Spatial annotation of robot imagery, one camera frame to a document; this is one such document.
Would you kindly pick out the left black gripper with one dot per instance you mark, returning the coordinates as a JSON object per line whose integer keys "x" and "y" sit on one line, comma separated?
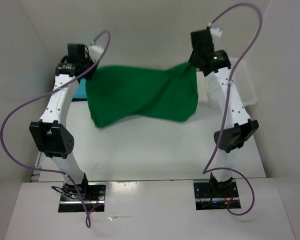
{"x": 89, "y": 75}

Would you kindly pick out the green t-shirt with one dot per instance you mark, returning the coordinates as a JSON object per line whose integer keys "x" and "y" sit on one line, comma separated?
{"x": 116, "y": 92}

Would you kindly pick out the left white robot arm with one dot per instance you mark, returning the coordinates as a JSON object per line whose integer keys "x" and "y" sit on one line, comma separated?
{"x": 50, "y": 133}

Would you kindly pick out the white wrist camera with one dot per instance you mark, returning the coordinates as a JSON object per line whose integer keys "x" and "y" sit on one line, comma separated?
{"x": 216, "y": 32}
{"x": 95, "y": 51}

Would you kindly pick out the light blue t-shirt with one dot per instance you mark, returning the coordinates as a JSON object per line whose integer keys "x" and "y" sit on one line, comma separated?
{"x": 80, "y": 94}

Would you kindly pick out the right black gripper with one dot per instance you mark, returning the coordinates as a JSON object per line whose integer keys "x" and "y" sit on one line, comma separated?
{"x": 191, "y": 56}

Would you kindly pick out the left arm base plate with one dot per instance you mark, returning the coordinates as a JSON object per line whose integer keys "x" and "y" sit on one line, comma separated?
{"x": 94, "y": 202}

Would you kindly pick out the white plastic basket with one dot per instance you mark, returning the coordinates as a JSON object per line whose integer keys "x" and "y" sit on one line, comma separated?
{"x": 244, "y": 85}

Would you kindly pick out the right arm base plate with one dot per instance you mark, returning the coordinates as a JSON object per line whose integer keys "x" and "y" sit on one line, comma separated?
{"x": 205, "y": 199}

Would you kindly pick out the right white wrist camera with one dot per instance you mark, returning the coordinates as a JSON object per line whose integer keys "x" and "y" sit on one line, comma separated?
{"x": 216, "y": 32}

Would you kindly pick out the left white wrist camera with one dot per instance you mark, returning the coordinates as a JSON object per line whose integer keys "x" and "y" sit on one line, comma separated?
{"x": 95, "y": 51}

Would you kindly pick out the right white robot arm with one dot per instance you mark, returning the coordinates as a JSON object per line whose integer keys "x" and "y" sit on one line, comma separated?
{"x": 236, "y": 126}

